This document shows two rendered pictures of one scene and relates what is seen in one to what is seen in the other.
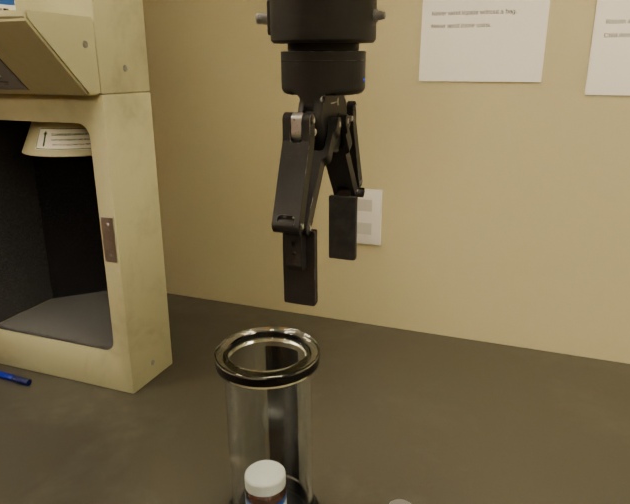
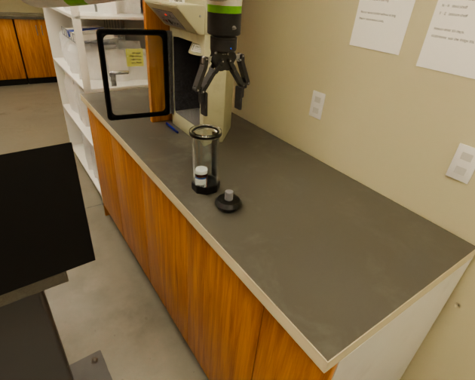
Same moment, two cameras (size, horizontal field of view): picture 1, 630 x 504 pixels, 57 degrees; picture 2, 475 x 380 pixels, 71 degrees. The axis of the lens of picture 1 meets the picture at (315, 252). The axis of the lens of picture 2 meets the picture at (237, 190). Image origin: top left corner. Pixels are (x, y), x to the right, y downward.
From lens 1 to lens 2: 0.68 m
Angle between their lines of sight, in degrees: 32
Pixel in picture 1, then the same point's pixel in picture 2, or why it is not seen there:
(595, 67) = (424, 52)
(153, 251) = (219, 96)
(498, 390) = (324, 189)
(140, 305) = (210, 115)
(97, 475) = (174, 160)
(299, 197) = (198, 81)
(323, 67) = (215, 43)
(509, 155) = (378, 90)
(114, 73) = not seen: hidden behind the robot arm
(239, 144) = (280, 60)
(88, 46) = (201, 16)
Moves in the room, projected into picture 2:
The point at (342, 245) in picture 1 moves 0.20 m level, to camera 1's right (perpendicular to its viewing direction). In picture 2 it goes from (237, 103) to (293, 119)
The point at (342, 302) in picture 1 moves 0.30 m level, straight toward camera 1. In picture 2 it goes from (302, 142) to (269, 161)
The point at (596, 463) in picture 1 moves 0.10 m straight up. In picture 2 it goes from (324, 219) to (331, 194)
